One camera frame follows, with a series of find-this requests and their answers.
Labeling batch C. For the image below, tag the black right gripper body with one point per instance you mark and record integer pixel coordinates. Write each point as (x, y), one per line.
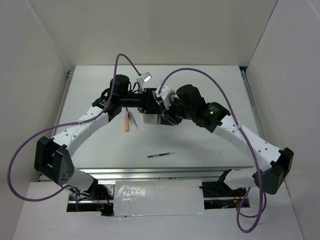
(176, 108)

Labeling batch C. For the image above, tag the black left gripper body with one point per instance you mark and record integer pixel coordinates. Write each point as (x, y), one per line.
(140, 103)

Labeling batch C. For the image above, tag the pale orange highlighter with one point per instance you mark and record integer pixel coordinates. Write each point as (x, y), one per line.
(126, 122)

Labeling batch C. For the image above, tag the black pen refill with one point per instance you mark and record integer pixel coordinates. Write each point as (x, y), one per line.
(161, 154)

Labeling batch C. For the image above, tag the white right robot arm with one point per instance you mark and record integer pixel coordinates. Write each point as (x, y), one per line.
(274, 163)

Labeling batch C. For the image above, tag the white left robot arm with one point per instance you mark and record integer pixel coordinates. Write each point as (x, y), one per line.
(53, 156)

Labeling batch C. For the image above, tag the black front-right container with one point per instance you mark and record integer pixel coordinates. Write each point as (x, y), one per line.
(167, 121)

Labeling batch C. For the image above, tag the white front-left container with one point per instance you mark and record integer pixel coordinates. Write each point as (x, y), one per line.
(154, 119)

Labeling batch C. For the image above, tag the blue pen refill left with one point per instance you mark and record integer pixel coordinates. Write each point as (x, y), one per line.
(133, 120)

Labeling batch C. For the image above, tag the red pen refill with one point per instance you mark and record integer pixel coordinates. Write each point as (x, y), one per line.
(129, 117)

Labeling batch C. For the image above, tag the white foil cover board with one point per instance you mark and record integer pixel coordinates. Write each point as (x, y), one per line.
(158, 198)

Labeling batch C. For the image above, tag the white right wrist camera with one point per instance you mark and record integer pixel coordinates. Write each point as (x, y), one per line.
(163, 96)

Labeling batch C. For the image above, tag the aluminium front rail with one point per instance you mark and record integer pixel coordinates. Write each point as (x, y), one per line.
(156, 173)

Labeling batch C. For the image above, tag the aluminium left rail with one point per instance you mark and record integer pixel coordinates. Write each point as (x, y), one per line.
(64, 96)

